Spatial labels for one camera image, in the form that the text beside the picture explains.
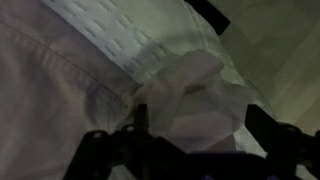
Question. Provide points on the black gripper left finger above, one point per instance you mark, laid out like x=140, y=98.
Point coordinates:
x=141, y=116

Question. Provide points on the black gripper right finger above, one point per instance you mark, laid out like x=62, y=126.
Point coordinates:
x=260, y=123

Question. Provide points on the mauve button-up shirt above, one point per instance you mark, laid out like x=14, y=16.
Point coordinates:
x=50, y=100

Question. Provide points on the white bed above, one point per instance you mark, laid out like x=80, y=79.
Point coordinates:
x=133, y=26

